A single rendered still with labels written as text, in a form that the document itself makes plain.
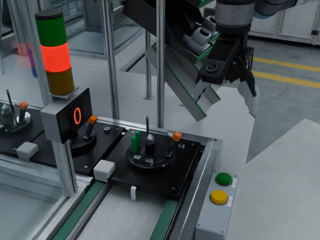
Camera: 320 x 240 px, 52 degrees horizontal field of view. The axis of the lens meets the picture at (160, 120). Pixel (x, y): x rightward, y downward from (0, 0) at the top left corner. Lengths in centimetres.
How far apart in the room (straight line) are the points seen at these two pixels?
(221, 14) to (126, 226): 54
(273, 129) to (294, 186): 189
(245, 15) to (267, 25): 428
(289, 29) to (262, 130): 229
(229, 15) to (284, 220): 58
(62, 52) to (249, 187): 68
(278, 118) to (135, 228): 244
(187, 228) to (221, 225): 8
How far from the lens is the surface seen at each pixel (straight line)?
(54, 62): 66
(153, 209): 88
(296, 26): 491
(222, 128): 130
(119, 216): 87
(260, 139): 280
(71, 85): 69
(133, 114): 137
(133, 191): 87
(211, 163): 96
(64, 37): 65
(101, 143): 102
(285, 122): 310
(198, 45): 103
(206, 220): 81
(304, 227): 100
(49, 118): 68
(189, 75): 117
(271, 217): 99
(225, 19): 68
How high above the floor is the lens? 157
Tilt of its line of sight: 32 degrees down
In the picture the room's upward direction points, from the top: straight up
